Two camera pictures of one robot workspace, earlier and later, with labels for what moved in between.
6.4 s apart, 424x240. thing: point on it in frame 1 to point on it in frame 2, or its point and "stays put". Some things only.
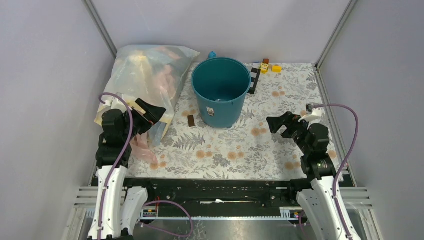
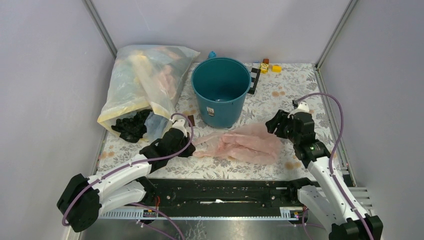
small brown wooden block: x=191 y=120 stays put
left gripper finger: x=154 y=114 to x=188 y=151
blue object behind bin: x=212 y=55 stays put
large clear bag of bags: x=155 y=74 stays put
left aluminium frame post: x=100 y=27 stays put
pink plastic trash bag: x=140 y=149 to x=256 y=143
